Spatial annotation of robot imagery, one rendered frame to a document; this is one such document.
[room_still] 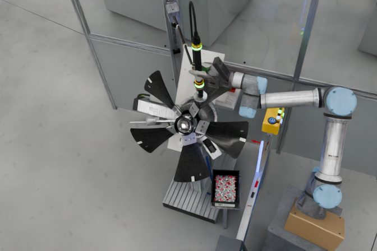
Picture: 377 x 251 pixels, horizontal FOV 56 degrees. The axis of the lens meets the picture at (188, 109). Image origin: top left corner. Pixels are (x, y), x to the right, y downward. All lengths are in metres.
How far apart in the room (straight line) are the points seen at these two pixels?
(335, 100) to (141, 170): 2.14
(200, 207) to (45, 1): 3.80
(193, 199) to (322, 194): 1.55
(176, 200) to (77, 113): 1.50
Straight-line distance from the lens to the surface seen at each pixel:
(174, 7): 2.22
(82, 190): 3.39
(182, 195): 3.09
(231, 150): 2.00
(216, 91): 1.97
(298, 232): 1.98
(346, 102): 1.63
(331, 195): 1.71
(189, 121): 2.01
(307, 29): 2.30
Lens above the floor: 2.87
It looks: 52 degrees down
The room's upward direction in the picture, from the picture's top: 7 degrees counter-clockwise
